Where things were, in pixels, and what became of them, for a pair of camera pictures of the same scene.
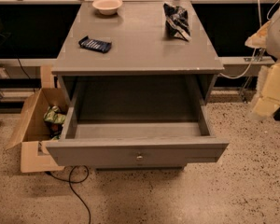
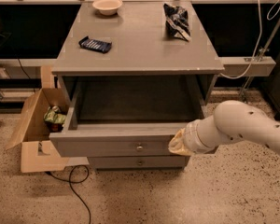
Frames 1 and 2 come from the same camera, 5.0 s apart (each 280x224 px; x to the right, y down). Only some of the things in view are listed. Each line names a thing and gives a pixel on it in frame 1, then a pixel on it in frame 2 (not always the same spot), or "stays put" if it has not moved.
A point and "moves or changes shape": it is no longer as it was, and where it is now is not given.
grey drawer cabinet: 136,86 stays put
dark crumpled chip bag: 176,21 stays put
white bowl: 107,7 stays put
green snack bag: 51,115 stays put
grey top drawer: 135,121 moves or changes shape
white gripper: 278,38 -> 191,138
